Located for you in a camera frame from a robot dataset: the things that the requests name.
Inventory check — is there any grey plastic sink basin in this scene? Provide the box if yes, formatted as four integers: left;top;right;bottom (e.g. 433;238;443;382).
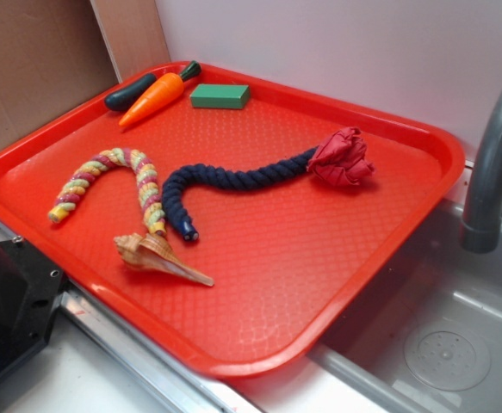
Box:
310;202;502;412

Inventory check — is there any grey sink faucet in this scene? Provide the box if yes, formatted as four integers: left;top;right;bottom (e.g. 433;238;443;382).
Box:
459;92;502;254

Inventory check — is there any brown cardboard panel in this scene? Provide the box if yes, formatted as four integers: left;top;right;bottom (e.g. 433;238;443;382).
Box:
0;1;170;150

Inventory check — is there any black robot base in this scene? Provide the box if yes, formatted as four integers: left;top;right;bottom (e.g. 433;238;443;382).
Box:
0;240;65;381

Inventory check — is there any dark blue twisted rope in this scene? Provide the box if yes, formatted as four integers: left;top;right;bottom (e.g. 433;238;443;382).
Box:
162;145;319;242

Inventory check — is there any orange toy carrot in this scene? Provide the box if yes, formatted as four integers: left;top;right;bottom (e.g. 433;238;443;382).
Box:
118;60;201;127

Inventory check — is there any dark green toy cucumber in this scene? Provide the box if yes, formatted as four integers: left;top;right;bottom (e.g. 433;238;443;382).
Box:
104;73;157;112

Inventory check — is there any multicolour twisted rope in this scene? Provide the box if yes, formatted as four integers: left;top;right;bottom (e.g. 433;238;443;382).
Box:
47;147;167;237

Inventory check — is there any red plastic tray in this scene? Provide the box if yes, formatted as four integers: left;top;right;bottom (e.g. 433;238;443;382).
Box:
0;65;464;379

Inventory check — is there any spiral seashell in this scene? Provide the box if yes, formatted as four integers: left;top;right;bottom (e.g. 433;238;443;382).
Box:
114;233;214;287

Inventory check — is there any green wooden block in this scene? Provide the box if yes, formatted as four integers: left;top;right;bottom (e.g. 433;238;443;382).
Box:
189;83;251;109

